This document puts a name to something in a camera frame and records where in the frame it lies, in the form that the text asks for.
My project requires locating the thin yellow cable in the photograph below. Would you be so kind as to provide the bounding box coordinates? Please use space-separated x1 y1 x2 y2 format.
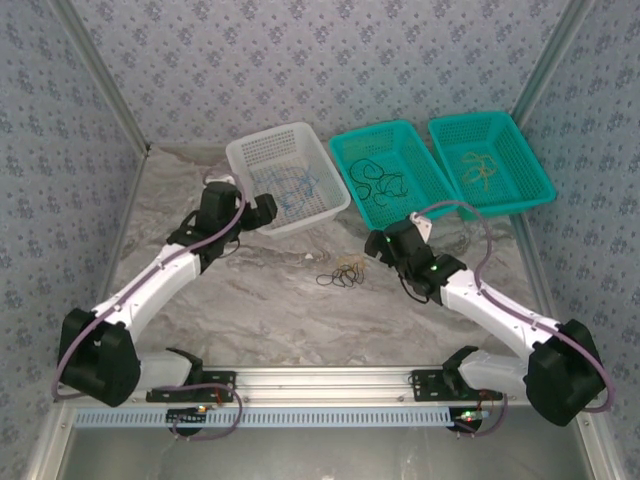
459 149 502 194
335 253 370 281

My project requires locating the white perforated plastic basket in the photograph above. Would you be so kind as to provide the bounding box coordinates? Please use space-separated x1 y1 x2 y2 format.
224 121 352 237

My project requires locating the teal perforated plastic basket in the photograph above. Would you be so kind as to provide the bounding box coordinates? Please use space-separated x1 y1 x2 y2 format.
427 110 558 221
327 119 460 232

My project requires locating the small circuit board with LED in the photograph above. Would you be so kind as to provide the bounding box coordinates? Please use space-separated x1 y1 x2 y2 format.
166 406 210 432
451 407 496 435

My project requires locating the grey metal base panel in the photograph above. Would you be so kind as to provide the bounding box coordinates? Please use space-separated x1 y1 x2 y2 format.
27 403 626 480

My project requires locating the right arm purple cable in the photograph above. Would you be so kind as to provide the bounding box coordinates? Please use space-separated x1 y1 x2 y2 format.
417 200 616 439

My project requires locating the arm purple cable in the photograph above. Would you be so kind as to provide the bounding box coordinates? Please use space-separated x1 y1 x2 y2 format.
52 169 247 444
417 200 616 439

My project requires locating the aluminium table side rail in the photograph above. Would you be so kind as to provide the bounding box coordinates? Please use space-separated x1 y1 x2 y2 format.
512 212 561 326
77 149 151 369

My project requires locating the long aluminium mounting rail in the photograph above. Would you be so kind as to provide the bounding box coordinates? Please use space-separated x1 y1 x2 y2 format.
43 366 599 405

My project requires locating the aluminium frame post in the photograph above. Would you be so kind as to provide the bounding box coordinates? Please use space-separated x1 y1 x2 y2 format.
512 0 599 131
47 0 152 154

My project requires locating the white slotted cable duct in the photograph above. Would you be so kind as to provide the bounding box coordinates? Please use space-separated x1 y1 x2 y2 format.
73 406 460 429

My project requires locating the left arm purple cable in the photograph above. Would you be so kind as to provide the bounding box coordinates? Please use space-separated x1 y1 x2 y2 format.
52 169 247 444

